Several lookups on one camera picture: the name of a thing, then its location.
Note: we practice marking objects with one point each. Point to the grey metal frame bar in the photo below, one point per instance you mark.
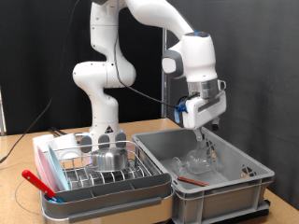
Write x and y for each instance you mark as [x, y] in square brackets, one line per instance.
[2, 118]

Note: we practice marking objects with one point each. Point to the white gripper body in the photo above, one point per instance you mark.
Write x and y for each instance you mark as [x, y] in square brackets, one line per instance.
[202, 112]

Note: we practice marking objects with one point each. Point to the steel bowl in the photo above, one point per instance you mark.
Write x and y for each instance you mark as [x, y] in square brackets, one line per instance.
[109, 158]

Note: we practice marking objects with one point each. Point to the light blue plate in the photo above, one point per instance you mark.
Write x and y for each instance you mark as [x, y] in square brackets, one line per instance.
[57, 168]

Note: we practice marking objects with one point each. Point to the grey backdrop curtain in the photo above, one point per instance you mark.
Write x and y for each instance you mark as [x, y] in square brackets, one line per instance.
[264, 62]

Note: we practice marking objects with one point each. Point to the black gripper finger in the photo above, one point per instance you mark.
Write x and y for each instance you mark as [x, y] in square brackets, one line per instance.
[215, 125]
[198, 134]

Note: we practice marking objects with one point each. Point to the black backdrop curtain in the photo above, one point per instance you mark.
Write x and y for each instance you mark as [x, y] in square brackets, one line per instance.
[25, 62]

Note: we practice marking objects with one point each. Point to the white box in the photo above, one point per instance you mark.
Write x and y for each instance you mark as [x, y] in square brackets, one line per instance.
[62, 143]

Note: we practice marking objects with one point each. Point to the vertical metal pole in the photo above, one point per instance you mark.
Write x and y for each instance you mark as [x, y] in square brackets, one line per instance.
[163, 93]

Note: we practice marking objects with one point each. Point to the grey plastic crate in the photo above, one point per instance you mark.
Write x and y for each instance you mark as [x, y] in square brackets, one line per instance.
[218, 199]

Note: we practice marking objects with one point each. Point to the pink plate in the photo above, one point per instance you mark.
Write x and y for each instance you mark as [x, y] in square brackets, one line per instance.
[43, 169]

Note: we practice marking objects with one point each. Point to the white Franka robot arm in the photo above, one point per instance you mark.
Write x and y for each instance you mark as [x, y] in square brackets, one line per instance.
[102, 71]

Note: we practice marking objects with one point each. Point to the clear wine glass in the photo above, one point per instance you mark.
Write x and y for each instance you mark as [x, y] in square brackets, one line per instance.
[199, 161]

